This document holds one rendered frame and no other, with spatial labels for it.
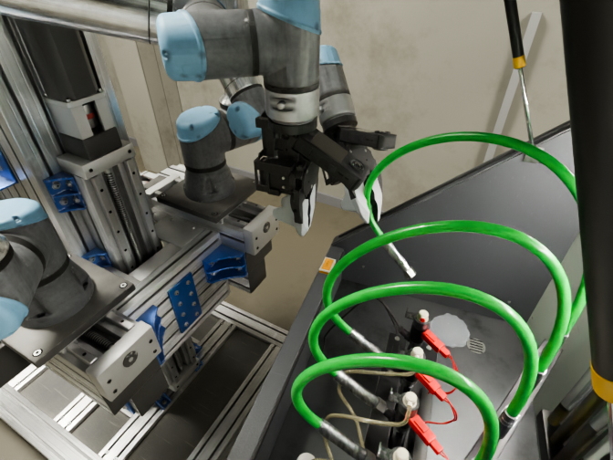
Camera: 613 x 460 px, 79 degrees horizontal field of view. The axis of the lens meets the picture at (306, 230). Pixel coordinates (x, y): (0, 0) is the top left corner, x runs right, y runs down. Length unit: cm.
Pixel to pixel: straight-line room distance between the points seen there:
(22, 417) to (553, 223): 183
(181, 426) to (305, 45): 141
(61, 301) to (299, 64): 64
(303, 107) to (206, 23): 15
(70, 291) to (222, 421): 90
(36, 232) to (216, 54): 48
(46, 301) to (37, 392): 110
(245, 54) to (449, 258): 72
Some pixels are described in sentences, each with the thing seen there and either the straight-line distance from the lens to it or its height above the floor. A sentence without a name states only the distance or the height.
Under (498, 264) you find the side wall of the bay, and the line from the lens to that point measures 102.
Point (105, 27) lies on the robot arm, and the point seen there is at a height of 154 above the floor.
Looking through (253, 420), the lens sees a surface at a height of 95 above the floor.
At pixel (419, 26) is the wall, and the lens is 229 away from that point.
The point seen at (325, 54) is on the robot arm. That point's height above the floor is 145.
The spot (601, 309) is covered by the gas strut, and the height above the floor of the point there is 151.
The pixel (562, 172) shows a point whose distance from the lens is 57.
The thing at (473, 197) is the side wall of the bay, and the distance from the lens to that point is 91.
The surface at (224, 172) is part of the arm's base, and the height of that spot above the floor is 111.
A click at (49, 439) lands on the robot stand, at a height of 23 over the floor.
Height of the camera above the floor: 163
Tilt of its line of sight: 38 degrees down
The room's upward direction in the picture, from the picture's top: straight up
